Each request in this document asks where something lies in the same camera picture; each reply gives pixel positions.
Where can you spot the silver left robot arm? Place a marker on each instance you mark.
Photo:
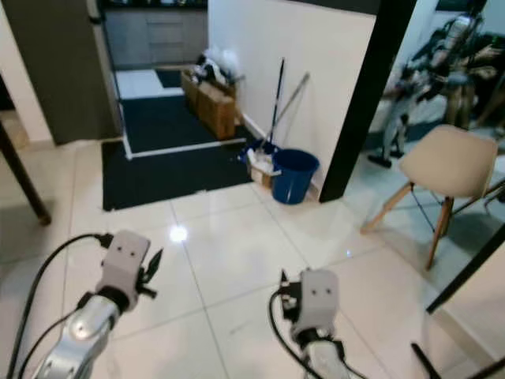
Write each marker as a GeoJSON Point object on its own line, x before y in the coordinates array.
{"type": "Point", "coordinates": [83, 332]}

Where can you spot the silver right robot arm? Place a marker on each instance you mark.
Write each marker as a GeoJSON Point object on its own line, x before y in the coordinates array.
{"type": "Point", "coordinates": [323, 359]}

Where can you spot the dark floor mat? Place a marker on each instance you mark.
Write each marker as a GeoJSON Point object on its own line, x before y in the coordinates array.
{"type": "Point", "coordinates": [166, 170]}

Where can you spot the blue plastic bucket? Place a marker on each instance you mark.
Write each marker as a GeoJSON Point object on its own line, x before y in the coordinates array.
{"type": "Point", "coordinates": [293, 174]}

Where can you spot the small cardboard box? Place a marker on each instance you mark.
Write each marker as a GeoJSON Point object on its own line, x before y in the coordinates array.
{"type": "Point", "coordinates": [260, 172]}

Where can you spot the short black stand leg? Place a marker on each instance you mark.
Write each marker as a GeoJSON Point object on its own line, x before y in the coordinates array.
{"type": "Point", "coordinates": [426, 363]}

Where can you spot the large brown cardboard box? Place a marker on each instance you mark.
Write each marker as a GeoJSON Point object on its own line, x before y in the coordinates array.
{"type": "Point", "coordinates": [215, 106]}

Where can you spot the long black metal bar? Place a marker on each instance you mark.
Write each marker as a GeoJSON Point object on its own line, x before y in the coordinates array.
{"type": "Point", "coordinates": [469, 264]}

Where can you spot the wooden broom stick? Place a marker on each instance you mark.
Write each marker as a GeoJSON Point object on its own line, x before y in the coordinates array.
{"type": "Point", "coordinates": [293, 95]}

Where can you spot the beige chair with wooden legs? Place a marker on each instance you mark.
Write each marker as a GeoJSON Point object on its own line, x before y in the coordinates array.
{"type": "Point", "coordinates": [446, 162]}

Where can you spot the white plastic bags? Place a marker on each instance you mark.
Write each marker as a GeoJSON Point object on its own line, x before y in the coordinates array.
{"type": "Point", "coordinates": [221, 63]}

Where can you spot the black pillar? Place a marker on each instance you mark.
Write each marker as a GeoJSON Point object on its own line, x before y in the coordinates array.
{"type": "Point", "coordinates": [367, 95]}

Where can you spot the dark grey door panel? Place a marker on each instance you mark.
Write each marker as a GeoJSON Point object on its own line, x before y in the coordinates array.
{"type": "Point", "coordinates": [63, 63]}

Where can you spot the grey kitchen cabinet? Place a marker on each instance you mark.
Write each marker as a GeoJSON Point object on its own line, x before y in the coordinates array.
{"type": "Point", "coordinates": [158, 35]}

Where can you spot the silver humanoid robot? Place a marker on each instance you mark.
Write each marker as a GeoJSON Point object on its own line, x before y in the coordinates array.
{"type": "Point", "coordinates": [442, 63]}

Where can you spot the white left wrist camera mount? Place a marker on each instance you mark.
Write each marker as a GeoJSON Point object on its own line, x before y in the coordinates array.
{"type": "Point", "coordinates": [126, 264]}

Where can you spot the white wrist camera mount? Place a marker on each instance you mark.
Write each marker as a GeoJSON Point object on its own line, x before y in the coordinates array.
{"type": "Point", "coordinates": [319, 300]}
{"type": "Point", "coordinates": [126, 264]}

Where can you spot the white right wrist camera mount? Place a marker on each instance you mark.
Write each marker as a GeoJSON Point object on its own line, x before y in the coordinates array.
{"type": "Point", "coordinates": [319, 300]}

